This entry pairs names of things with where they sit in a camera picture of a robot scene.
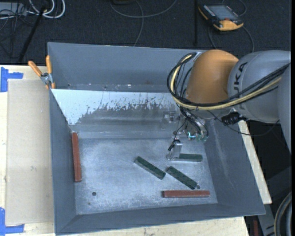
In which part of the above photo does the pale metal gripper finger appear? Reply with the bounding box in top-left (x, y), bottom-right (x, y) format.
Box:
top-left (165, 142), bottom-right (184, 161)
top-left (163, 110), bottom-right (179, 125)

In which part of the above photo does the dark green flat block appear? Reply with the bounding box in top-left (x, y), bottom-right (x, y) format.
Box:
top-left (133, 156), bottom-right (167, 180)
top-left (177, 153), bottom-right (204, 163)
top-left (165, 166), bottom-right (199, 190)

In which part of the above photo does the red-brown flat block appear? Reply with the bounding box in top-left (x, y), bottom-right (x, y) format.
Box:
top-left (162, 190), bottom-right (211, 199)
top-left (71, 131), bottom-right (83, 183)

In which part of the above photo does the grey metal bin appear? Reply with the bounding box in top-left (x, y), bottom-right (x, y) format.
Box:
top-left (47, 42), bottom-right (266, 236)

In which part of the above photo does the pale wood flat board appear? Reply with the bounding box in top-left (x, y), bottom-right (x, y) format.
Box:
top-left (4, 79), bottom-right (55, 227)

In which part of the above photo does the black cylinder on white bracket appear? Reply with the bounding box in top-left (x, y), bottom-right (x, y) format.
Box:
top-left (220, 111), bottom-right (248, 127)

